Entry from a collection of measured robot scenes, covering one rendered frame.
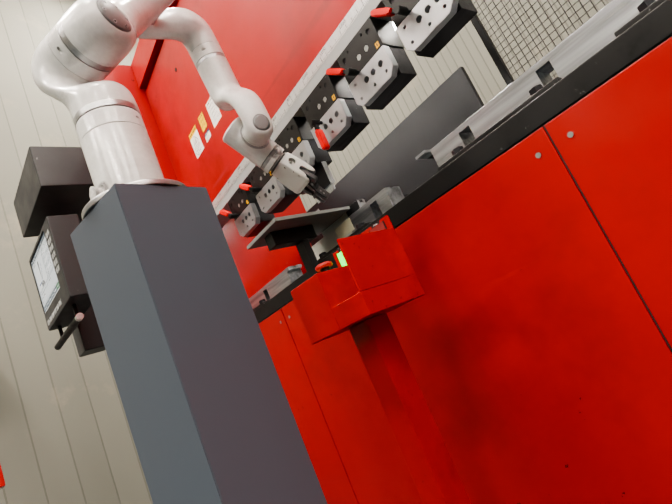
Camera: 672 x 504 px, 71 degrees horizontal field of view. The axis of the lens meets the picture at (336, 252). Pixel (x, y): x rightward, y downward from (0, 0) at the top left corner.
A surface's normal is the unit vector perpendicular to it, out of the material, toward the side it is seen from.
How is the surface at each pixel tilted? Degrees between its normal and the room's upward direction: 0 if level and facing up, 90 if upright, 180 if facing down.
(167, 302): 90
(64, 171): 90
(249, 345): 90
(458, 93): 90
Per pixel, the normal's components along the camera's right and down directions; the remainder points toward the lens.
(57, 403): 0.70, -0.44
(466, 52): -0.59, 0.07
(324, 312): -0.73, 0.17
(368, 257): 0.56, -0.41
